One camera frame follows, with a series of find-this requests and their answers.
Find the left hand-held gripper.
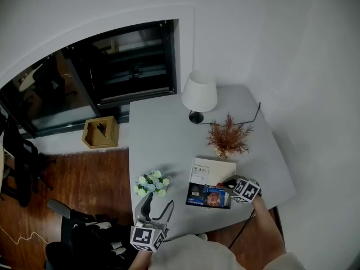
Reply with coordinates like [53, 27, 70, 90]
[129, 192, 176, 254]

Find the brown artificial plant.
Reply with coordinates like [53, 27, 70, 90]
[205, 111, 254, 160]

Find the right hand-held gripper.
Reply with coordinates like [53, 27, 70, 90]
[222, 175, 262, 204]

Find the person's right forearm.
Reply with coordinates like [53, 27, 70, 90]
[250, 196, 287, 262]

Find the black lamp cable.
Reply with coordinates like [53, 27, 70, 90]
[200, 101, 262, 126]

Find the person's left forearm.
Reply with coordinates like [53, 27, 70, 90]
[131, 250, 153, 270]

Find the thin black cable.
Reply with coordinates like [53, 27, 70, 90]
[227, 208, 257, 250]

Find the white and blue flower bouquet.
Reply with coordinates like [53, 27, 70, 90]
[133, 169, 172, 198]

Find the black framed window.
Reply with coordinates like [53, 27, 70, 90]
[0, 18, 181, 141]

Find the black chair with grey armrest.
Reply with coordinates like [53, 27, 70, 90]
[44, 198, 141, 270]

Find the black mesh office chair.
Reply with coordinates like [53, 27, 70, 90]
[0, 113, 55, 208]

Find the white drip coffee box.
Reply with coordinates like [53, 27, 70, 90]
[185, 156, 238, 210]

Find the white shade table lamp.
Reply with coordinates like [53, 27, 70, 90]
[180, 69, 218, 124]

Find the wooden open box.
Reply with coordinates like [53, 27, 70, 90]
[81, 115, 120, 150]

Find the person's beige shirt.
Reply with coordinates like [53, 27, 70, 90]
[147, 233, 308, 270]

